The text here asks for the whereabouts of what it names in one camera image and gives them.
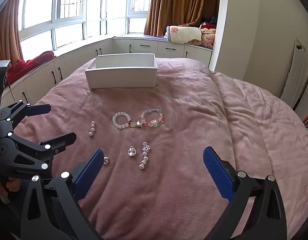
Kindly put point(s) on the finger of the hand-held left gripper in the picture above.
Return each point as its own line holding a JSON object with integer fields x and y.
{"x": 56, "y": 140}
{"x": 39, "y": 110}

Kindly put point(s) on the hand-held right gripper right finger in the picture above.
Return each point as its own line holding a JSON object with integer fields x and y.
{"x": 217, "y": 176}

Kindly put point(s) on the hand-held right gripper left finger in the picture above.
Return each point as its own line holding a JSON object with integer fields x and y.
{"x": 90, "y": 173}

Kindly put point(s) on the small silver stud earring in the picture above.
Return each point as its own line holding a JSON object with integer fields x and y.
{"x": 106, "y": 160}

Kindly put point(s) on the plain pearl drop earring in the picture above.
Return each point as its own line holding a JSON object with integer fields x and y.
{"x": 92, "y": 130}

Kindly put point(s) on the silver teardrop earring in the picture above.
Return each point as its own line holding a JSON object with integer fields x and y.
{"x": 131, "y": 151}

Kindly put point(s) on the pearl earring with flower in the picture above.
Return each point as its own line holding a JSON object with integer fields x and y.
{"x": 144, "y": 158}

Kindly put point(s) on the white rectangular storage box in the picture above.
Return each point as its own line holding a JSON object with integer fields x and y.
{"x": 119, "y": 78}

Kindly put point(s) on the person's left hand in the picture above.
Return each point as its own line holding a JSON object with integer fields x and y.
{"x": 12, "y": 185}

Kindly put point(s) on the red cloth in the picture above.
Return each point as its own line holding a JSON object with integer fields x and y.
{"x": 31, "y": 62}

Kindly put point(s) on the brown curtain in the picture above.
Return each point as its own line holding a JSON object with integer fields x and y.
{"x": 6, "y": 37}
{"x": 181, "y": 2}

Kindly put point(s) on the pink fleece blanket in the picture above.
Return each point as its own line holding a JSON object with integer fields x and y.
{"x": 181, "y": 130}

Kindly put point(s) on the white framed bay window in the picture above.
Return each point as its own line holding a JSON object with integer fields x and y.
{"x": 69, "y": 20}

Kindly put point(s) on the white window seat cabinet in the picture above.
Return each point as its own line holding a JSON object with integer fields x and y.
{"x": 144, "y": 46}

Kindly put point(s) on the white door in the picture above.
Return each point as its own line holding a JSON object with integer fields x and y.
{"x": 294, "y": 75}

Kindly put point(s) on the pink fluffy blanket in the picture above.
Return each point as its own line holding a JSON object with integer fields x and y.
{"x": 207, "y": 38}

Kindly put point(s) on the cream floral pillow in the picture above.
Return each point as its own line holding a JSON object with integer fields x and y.
{"x": 184, "y": 33}

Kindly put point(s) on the red clothing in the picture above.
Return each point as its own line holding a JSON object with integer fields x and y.
{"x": 209, "y": 25}

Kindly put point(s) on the dark clothing pile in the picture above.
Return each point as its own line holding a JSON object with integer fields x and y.
{"x": 211, "y": 20}

